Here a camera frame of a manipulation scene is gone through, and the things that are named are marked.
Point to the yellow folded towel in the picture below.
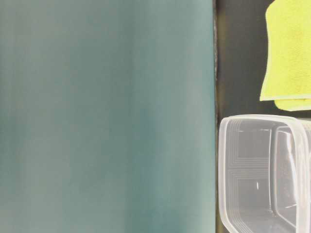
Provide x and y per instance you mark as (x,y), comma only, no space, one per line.
(287,80)

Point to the clear plastic container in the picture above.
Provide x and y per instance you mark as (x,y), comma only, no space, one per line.
(264,174)

